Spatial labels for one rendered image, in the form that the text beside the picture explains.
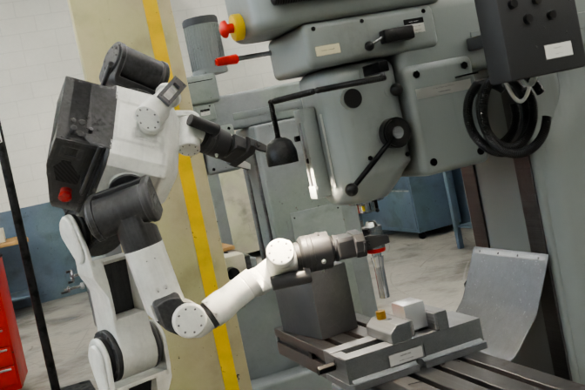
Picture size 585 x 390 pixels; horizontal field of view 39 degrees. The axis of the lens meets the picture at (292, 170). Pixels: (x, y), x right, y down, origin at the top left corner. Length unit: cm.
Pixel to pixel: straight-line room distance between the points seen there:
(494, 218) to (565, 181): 25
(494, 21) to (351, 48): 32
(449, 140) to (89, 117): 84
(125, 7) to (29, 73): 731
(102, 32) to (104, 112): 162
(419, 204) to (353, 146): 743
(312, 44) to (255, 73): 965
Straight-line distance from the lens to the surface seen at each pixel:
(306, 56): 184
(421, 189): 932
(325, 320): 229
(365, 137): 190
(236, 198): 1038
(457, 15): 204
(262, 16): 183
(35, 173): 1083
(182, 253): 363
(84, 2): 363
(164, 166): 196
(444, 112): 197
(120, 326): 228
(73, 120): 197
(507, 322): 214
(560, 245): 209
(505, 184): 216
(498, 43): 179
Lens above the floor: 152
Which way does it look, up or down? 3 degrees down
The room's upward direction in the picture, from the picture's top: 12 degrees counter-clockwise
